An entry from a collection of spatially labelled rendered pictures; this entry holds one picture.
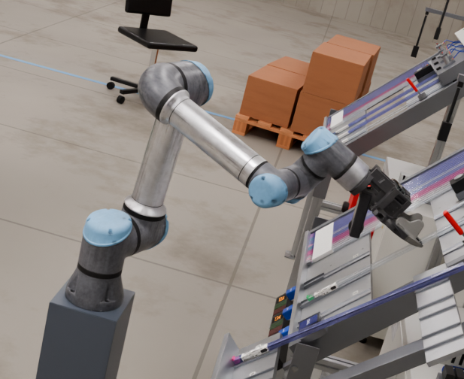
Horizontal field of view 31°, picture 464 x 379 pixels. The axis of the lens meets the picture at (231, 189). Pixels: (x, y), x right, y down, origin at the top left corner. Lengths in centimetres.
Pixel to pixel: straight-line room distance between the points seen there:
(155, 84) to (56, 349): 74
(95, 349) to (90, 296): 14
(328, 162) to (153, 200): 52
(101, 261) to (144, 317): 119
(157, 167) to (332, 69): 362
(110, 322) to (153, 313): 119
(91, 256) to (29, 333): 100
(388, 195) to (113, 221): 69
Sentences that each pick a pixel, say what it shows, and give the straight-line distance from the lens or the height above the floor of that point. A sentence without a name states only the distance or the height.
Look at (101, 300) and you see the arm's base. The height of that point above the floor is 58.
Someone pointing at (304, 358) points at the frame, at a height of 73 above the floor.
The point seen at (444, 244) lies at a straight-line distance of 194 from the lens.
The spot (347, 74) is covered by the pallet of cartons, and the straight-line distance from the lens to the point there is 567.
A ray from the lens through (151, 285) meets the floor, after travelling 355.
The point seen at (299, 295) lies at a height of 73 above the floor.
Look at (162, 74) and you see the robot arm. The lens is 199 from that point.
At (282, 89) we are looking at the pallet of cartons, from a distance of 578.
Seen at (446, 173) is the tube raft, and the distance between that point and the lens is 232.
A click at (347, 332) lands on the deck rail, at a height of 79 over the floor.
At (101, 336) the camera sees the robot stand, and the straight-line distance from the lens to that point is 219.
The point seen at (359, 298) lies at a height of 84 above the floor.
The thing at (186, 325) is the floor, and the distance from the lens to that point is 331.
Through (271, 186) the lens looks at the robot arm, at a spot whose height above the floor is 105.
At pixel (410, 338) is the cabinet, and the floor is 62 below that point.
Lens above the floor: 164
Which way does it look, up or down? 20 degrees down
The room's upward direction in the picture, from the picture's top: 14 degrees clockwise
